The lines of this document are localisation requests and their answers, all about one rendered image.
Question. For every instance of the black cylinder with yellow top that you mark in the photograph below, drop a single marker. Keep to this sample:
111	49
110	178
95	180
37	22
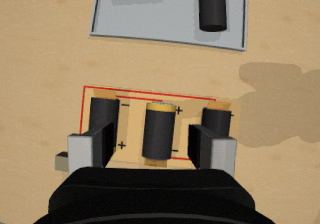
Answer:
212	15
158	131
104	110
217	121

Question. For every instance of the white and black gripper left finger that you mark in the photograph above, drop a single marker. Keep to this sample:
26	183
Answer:
93	148

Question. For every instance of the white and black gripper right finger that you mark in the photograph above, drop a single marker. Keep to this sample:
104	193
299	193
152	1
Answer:
208	150

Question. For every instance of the light grey shallow tray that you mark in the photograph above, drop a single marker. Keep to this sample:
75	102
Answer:
173	21

